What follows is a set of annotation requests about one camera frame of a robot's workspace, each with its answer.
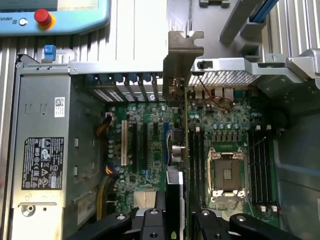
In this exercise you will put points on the white expansion slot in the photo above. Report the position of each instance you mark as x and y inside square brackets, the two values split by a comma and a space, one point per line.
[124, 142]

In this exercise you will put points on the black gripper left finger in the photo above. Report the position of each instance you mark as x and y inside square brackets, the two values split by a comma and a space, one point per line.
[152, 225]

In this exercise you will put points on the long black expansion slot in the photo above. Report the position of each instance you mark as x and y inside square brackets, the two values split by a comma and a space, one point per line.
[134, 147]
[145, 146]

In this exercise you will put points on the short black expansion slot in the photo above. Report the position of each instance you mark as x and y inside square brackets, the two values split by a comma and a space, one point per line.
[155, 129]

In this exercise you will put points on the green motherboard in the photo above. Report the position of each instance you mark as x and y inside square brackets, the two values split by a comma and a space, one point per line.
[220, 120]

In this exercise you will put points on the small grey part holder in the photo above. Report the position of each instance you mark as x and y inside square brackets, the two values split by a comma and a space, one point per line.
[214, 3]

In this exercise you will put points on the black case switch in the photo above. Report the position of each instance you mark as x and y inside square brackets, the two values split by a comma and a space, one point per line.
[203, 64]

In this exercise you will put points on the grey power supply unit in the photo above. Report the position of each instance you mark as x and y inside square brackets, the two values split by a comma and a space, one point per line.
[42, 120]

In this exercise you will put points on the open grey PC case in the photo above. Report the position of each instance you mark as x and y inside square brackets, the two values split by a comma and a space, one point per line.
[287, 175]

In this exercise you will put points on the blue case latch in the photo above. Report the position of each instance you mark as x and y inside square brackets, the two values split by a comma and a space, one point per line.
[49, 52]

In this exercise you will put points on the blue robot teach pendant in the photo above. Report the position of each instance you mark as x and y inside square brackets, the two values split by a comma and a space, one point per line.
[75, 17]

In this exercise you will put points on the red emergency stop button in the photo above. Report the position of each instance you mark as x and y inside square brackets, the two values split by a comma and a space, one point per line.
[42, 16]

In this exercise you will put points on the metal CPU socket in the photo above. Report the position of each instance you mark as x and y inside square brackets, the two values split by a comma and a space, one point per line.
[228, 173]

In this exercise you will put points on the black RAM slot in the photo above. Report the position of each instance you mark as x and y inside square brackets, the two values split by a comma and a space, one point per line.
[269, 170]
[200, 162]
[252, 165]
[264, 170]
[258, 170]
[191, 162]

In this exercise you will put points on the black round case speaker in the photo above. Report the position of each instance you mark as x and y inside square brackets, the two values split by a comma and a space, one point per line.
[280, 118]

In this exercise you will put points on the blue expansion slot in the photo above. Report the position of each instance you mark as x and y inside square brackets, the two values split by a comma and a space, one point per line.
[166, 142]

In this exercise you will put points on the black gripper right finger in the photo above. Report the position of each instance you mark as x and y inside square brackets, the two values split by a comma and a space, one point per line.
[208, 225]

